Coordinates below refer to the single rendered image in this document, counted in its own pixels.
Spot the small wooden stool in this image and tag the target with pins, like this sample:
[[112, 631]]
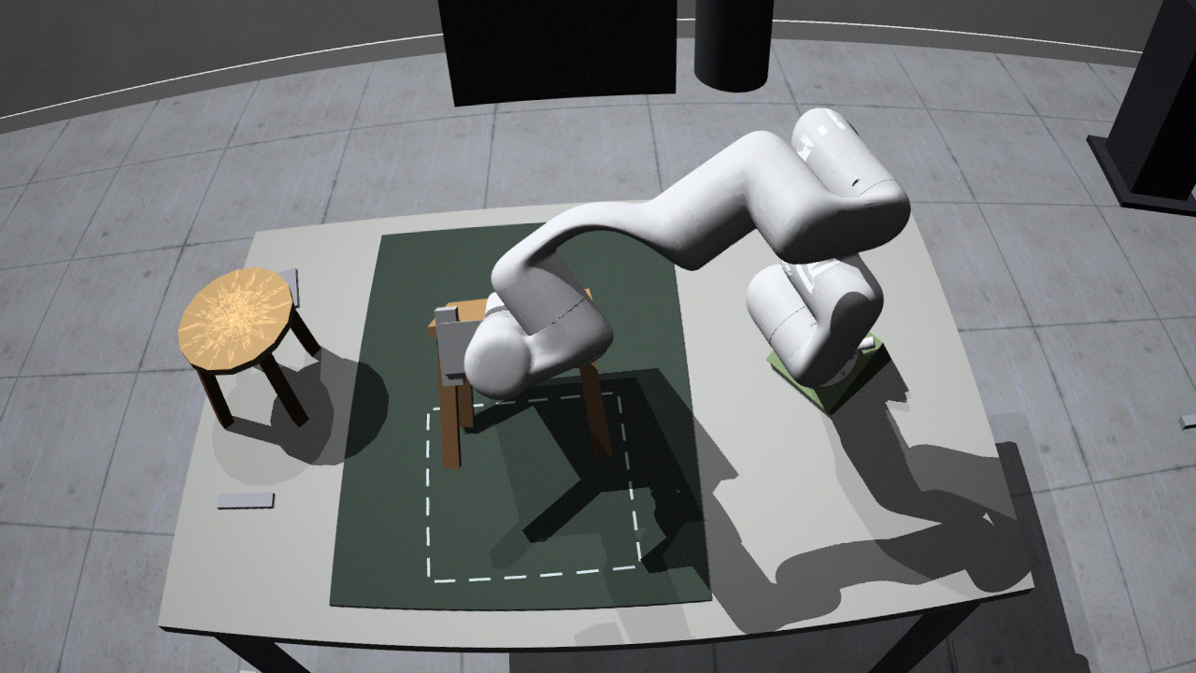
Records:
[[235, 322]]

